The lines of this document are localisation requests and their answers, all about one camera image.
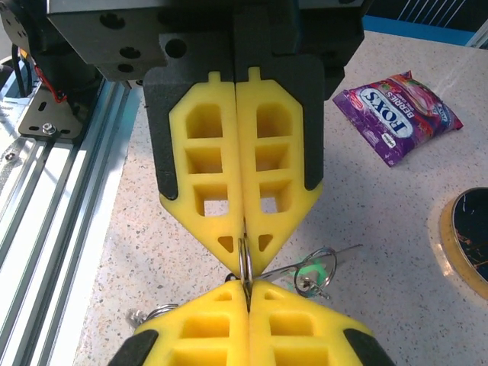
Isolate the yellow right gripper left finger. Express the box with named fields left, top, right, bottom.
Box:
left=108, top=280, right=249, bottom=366

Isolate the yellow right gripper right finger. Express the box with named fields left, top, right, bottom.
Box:
left=248, top=280, right=397, bottom=366

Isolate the large steel split keyring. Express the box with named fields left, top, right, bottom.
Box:
left=236, top=235, right=253, bottom=302

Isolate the small metal tag clasp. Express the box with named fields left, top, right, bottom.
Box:
left=300, top=277, right=332, bottom=301

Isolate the purple Fox's candy bag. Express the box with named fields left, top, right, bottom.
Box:
left=332, top=70, right=464, bottom=169

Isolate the blue printed backdrop panel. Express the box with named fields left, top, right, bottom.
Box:
left=360, top=0, right=488, bottom=47

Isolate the red wire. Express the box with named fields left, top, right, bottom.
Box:
left=33, top=63, right=69, bottom=104

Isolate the black cable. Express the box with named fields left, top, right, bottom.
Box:
left=10, top=42, right=37, bottom=96

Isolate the aluminium rail frame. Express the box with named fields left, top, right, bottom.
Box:
left=0, top=75, right=143, bottom=366

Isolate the silver partition post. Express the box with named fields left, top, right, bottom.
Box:
left=465, top=25, right=488, bottom=49

